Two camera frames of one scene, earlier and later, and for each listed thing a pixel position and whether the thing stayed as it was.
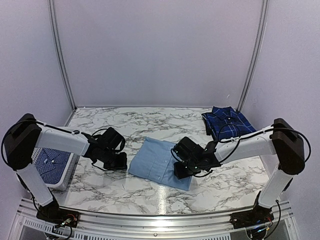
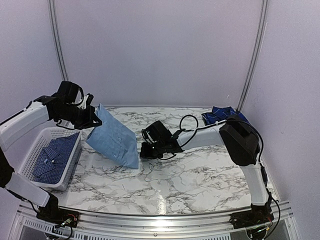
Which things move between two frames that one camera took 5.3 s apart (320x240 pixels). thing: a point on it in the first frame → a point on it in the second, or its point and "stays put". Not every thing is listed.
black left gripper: (122, 164) → (88, 122)
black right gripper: (179, 172) → (144, 152)
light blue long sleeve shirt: (154, 160) → (114, 139)
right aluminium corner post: (264, 7) stays put
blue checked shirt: (51, 164) stays put
